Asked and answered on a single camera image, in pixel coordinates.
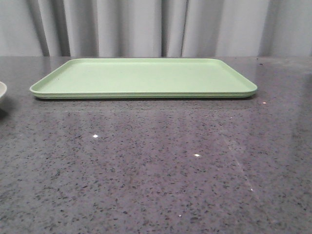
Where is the cream round plate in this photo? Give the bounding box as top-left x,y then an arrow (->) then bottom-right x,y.
0,81 -> 7,104

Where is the light green plastic tray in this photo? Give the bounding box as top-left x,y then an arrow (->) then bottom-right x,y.
30,58 -> 257,99

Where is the grey pleated curtain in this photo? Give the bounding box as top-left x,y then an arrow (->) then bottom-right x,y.
0,0 -> 312,58

